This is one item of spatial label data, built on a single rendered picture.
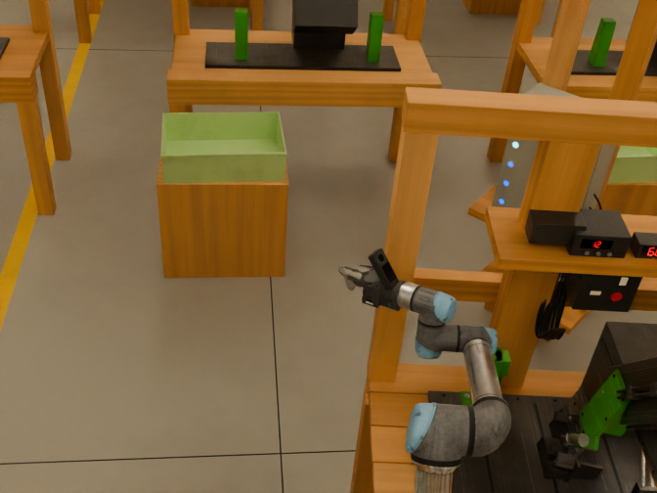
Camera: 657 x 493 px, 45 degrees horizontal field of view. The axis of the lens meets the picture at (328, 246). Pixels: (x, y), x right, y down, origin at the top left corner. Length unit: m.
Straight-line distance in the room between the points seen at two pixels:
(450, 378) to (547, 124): 1.03
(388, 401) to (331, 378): 1.25
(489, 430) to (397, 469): 0.69
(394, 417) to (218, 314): 1.77
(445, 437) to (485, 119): 0.82
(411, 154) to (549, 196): 0.42
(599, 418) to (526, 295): 0.42
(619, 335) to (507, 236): 0.50
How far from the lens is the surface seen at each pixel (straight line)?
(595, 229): 2.35
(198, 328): 4.16
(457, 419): 1.89
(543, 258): 2.31
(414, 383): 2.77
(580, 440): 2.49
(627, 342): 2.60
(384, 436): 2.61
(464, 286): 2.60
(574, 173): 2.29
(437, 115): 2.12
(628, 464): 2.74
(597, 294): 2.45
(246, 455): 3.63
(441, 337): 2.22
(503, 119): 2.15
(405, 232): 2.32
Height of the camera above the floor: 2.92
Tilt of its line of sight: 39 degrees down
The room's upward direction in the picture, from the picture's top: 5 degrees clockwise
